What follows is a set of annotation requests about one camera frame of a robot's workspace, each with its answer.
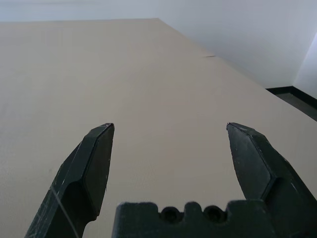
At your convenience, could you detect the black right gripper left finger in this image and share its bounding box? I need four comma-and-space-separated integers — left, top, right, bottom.
24, 122, 115, 238

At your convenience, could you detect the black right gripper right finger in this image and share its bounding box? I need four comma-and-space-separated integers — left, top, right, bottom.
226, 122, 317, 238

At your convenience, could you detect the black skirting board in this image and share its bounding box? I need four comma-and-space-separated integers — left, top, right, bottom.
265, 85, 317, 103

